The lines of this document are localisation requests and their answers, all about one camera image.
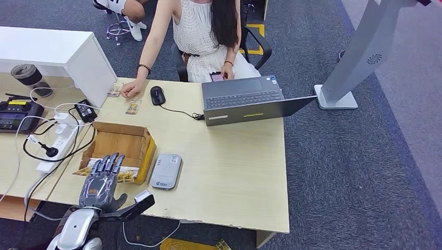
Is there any person's right hand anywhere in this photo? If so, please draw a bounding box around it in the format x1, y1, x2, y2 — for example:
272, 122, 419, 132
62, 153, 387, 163
120, 70, 149, 99

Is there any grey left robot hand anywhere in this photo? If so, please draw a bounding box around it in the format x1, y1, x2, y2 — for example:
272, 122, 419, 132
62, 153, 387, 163
78, 153, 128, 213

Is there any person's left hand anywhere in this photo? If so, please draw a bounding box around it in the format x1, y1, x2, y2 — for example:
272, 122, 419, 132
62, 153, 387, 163
220, 64, 236, 81

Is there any cardboard box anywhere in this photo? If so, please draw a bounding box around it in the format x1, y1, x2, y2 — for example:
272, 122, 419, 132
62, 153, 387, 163
78, 121, 157, 185

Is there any person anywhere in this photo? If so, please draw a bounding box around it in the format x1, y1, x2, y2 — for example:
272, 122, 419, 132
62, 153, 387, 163
120, 0, 262, 99
92, 0, 150, 42

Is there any grey card reader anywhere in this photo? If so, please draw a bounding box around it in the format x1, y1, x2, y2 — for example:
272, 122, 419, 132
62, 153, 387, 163
149, 153, 183, 191

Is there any grey laptop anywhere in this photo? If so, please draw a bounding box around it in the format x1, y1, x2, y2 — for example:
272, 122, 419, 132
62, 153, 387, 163
201, 75, 317, 127

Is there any black computer mouse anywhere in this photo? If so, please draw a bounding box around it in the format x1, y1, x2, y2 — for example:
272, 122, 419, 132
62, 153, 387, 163
150, 85, 166, 106

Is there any black office chair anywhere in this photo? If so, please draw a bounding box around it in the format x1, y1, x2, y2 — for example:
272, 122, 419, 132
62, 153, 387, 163
170, 0, 273, 83

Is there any black power adapter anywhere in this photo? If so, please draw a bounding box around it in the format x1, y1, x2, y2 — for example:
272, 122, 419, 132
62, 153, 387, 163
74, 99, 98, 123

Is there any white power strip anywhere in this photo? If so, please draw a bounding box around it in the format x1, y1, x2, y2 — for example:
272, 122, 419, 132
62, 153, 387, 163
36, 119, 82, 173

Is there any black plug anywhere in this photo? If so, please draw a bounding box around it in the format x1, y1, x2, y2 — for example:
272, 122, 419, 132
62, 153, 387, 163
37, 141, 59, 158

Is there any chrome stool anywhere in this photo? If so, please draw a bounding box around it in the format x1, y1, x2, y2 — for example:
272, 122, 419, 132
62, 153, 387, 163
106, 12, 132, 46

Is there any white cabinet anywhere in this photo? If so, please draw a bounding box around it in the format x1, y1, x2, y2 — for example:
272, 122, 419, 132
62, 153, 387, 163
0, 26, 118, 108

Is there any glass cup with black lid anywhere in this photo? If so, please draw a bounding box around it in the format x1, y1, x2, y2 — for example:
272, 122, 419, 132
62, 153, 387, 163
10, 64, 54, 98

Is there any black remote controller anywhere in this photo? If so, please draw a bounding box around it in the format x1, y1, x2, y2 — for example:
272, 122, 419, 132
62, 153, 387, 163
0, 92, 45, 134

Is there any silver kiosk stand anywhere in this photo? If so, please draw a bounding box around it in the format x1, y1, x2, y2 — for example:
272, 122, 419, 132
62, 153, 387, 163
313, 0, 432, 110

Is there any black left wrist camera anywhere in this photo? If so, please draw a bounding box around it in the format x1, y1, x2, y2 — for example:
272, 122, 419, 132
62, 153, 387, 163
100, 190, 156, 221

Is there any white cable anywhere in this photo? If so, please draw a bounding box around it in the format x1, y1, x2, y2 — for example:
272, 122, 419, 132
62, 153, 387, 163
122, 220, 182, 248
29, 86, 108, 120
0, 115, 56, 204

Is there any black mouse cable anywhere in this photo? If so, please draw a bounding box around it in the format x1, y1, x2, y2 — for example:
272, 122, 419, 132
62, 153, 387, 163
159, 103, 205, 121

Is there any grey power cord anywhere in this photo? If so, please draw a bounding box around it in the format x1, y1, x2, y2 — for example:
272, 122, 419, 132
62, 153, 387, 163
24, 169, 70, 221

